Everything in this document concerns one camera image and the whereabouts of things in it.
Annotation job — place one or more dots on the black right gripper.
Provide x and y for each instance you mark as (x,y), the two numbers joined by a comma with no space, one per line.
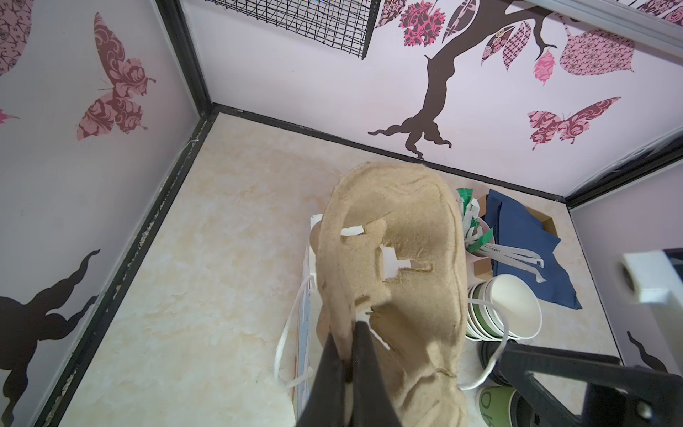
(615,395)

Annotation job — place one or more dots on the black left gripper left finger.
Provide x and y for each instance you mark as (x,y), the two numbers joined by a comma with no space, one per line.
(327,403)

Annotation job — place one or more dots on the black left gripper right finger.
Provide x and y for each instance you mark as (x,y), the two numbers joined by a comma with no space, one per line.
(371,404)

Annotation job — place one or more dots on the white green paper cup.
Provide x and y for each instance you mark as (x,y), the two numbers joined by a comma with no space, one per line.
(495,405)

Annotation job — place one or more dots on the single cardboard cup carrier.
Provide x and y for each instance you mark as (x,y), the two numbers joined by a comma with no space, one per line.
(391,244)

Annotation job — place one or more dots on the white paper takeout bag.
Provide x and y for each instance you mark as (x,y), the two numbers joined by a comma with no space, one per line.
(301,312)

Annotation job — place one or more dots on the stacked paper cups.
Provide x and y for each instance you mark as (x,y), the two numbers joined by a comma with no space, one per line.
(504,303)

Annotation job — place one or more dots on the blue napkin stack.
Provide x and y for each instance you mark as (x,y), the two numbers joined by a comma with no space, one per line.
(515,226)

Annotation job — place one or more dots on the green wrapped stirrers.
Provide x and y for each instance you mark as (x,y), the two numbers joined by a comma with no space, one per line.
(477,233)

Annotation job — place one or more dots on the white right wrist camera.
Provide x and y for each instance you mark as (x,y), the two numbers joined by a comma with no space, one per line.
(654,278)

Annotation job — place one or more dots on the aluminium rail back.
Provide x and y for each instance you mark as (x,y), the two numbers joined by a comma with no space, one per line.
(619,17)

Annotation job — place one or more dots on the black wire basket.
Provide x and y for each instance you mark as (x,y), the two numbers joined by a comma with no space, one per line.
(343,25)

